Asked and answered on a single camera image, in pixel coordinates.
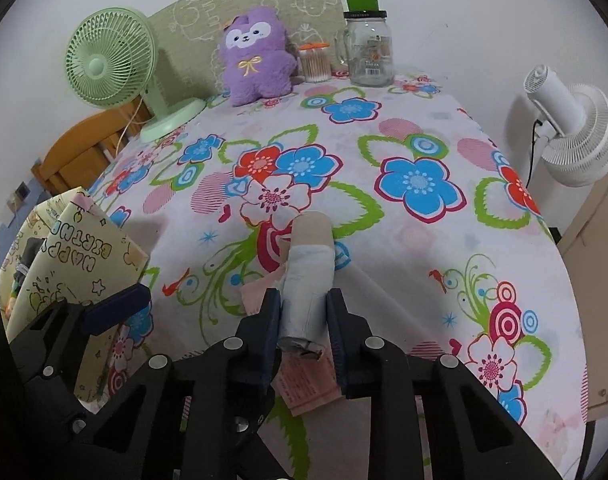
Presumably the floral tablecloth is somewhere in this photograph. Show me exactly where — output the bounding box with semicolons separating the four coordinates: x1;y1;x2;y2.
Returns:
69;72;590;480

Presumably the beige wooden door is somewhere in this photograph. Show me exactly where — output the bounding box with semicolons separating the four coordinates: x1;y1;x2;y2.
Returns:
554;110;608;423

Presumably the yellow patterned storage box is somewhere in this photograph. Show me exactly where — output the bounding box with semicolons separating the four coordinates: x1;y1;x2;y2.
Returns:
0;186;151;403

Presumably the green patterned board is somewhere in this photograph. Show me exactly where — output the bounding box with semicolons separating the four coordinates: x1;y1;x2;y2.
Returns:
149;0;337;98

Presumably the cotton swab jar orange lid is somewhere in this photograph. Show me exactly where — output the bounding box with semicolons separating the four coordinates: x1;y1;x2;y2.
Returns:
297;42;332;83

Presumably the purple plush toy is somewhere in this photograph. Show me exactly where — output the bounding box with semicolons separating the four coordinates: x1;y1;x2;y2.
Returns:
219;6;299;107

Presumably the green desk fan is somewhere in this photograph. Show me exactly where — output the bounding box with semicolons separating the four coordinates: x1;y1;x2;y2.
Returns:
65;7;207;143

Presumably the glass jar black lid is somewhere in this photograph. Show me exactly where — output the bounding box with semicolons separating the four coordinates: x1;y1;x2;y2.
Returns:
343;10;396;87

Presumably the pink paper card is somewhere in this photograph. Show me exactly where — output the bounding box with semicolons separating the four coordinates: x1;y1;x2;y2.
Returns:
239;280;345;417

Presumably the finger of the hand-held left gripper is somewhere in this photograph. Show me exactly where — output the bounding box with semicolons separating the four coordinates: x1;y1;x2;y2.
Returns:
229;400;275;443
9;284;152;436

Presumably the white desk fan cable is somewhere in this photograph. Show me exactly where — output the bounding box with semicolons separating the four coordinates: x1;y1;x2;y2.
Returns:
113;95;145;158

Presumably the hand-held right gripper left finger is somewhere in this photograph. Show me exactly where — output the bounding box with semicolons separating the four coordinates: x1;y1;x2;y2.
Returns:
59;287;290;480

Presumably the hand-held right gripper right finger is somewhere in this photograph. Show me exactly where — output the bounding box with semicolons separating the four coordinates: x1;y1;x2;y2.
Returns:
325;288;560;480

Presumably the black standing fan cable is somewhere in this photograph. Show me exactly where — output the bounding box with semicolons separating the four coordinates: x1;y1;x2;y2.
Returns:
526;117;542;186

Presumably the white standing fan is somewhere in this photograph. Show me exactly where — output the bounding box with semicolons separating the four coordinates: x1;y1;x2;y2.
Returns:
523;64;608;188

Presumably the white tube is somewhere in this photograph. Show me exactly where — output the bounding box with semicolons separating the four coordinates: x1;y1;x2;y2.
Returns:
276;211;335;361

